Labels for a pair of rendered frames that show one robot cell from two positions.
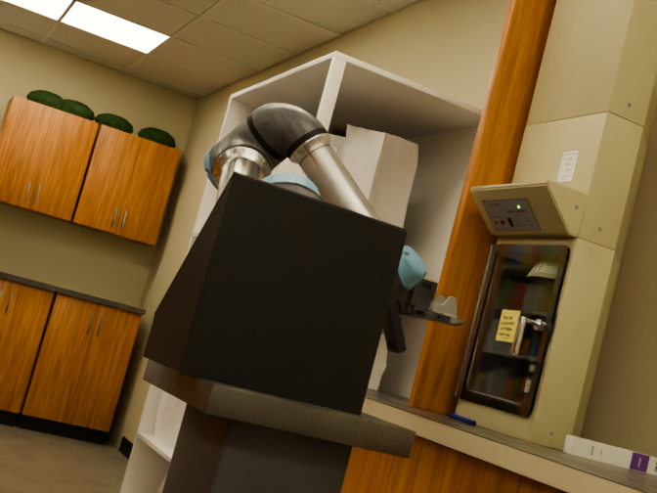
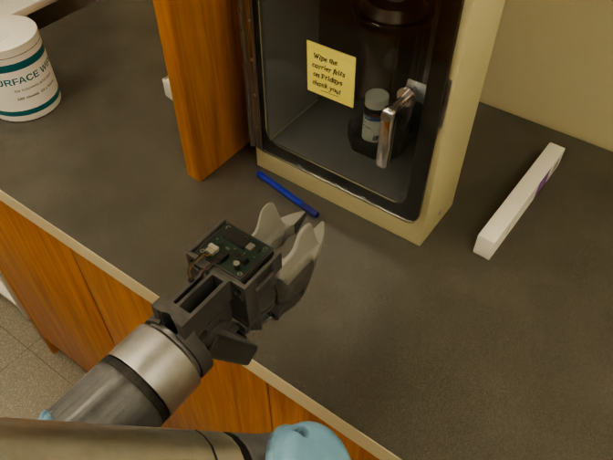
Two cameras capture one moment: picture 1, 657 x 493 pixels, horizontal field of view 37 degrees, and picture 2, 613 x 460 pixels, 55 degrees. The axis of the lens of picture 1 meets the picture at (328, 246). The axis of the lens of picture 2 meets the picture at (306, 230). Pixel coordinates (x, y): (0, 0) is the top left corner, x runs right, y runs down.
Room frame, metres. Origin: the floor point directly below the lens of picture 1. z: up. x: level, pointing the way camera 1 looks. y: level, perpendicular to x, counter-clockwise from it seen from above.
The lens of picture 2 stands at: (1.77, -0.09, 1.63)
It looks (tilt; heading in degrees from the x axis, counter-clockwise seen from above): 48 degrees down; 329
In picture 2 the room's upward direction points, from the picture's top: straight up
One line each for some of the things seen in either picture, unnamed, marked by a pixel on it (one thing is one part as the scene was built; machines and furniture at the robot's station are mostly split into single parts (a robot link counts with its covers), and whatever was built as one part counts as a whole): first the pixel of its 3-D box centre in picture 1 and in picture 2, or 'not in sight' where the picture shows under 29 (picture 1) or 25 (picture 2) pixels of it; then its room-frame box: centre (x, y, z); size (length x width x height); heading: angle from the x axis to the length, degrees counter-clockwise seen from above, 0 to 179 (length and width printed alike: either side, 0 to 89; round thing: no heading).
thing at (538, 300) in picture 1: (510, 325); (336, 72); (2.33, -0.47, 1.19); 0.30 x 0.01 x 0.40; 23
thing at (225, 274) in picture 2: (404, 295); (218, 299); (2.09, -0.18, 1.18); 0.12 x 0.08 x 0.09; 113
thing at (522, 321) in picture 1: (525, 336); (392, 129); (2.22, -0.48, 1.17); 0.05 x 0.03 x 0.10; 113
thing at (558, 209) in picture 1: (520, 210); not in sight; (2.31, -0.42, 1.46); 0.32 x 0.12 x 0.10; 23
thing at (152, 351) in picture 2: not in sight; (154, 364); (2.06, -0.11, 1.17); 0.08 x 0.05 x 0.08; 23
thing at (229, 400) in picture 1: (272, 404); not in sight; (1.51, 0.02, 0.92); 0.32 x 0.32 x 0.04; 25
